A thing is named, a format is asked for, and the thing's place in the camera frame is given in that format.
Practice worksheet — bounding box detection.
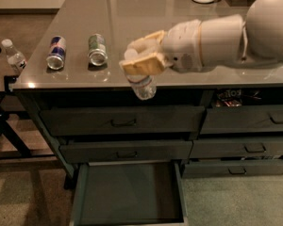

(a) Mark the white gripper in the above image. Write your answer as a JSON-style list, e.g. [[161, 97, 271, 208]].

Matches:
[[120, 20, 202, 75]]

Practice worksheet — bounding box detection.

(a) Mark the clear plastic water bottle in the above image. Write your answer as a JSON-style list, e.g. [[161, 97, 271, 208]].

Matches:
[[124, 49, 157, 101]]

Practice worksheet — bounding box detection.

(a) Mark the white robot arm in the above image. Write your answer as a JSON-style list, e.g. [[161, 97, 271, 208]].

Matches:
[[120, 0, 283, 75]]

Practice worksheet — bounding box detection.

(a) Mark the top left drawer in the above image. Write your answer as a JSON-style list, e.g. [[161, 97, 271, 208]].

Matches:
[[40, 105, 205, 136]]

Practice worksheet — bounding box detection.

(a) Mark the middle left drawer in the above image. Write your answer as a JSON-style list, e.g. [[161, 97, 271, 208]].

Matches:
[[59, 140, 192, 163]]

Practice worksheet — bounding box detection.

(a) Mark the middle right drawer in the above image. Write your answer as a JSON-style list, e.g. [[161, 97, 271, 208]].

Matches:
[[190, 137, 283, 158]]

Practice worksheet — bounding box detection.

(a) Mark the water bottle on side table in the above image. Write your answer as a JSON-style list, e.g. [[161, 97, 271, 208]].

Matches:
[[1, 39, 26, 75]]

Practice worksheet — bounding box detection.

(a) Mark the top right drawer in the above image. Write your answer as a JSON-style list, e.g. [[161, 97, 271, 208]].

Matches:
[[201, 105, 283, 135]]

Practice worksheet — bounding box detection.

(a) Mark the open bottom left drawer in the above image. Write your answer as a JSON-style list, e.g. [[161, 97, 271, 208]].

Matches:
[[69, 162, 189, 226]]

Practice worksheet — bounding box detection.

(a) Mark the bottom right drawer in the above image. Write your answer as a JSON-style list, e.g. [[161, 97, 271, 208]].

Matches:
[[182, 159, 283, 178]]

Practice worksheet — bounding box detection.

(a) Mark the green silver soda can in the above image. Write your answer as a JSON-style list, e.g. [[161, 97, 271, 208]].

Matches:
[[88, 34, 108, 66]]

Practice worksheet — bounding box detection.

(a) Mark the dark snack bag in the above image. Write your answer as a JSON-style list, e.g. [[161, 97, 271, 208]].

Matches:
[[215, 89, 241, 107]]

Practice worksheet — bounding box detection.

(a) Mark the blue silver Red Bull can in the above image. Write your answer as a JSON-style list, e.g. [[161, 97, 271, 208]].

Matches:
[[46, 36, 66, 70]]

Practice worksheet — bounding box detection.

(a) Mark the black side table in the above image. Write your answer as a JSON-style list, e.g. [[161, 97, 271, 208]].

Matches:
[[0, 42, 55, 160]]

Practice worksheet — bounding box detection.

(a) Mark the dark green cabinet frame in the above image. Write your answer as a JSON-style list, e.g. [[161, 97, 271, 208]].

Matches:
[[19, 88, 283, 177]]

